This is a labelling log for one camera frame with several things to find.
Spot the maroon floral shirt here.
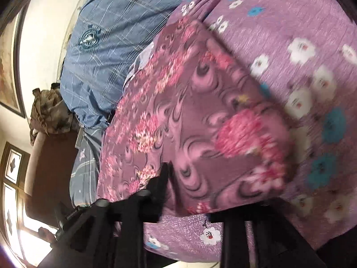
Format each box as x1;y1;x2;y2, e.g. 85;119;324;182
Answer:
97;16;297;219

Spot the grey striped bed sheet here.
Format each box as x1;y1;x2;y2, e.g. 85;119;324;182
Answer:
69;125;112;208

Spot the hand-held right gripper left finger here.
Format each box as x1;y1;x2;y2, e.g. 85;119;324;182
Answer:
36;162;170;268

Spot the brown padded headboard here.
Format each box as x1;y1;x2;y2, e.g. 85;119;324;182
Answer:
23;131;83;231

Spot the wooden framed window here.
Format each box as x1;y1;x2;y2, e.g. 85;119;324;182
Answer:
0;142;58;261

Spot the framed wall picture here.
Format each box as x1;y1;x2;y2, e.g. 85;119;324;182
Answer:
0;8;27;118

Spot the blue plaid quilt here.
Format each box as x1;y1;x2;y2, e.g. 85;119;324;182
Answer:
59;0;214;130

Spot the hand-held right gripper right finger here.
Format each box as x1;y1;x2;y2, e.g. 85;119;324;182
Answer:
209;198;327;268

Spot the purple floral blanket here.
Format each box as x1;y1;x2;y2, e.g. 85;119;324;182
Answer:
143;0;357;264

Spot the camouflage cloth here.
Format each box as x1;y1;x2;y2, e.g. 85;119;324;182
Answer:
29;87;81;146

